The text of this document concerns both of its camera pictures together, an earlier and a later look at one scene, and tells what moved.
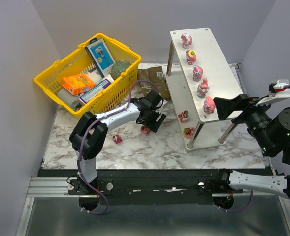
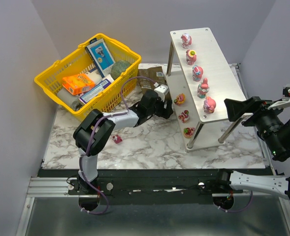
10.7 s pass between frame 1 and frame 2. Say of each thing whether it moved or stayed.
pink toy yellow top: stayed
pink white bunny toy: stayed
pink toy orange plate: moved
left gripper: moved
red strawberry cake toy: stayed
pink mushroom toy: stayed
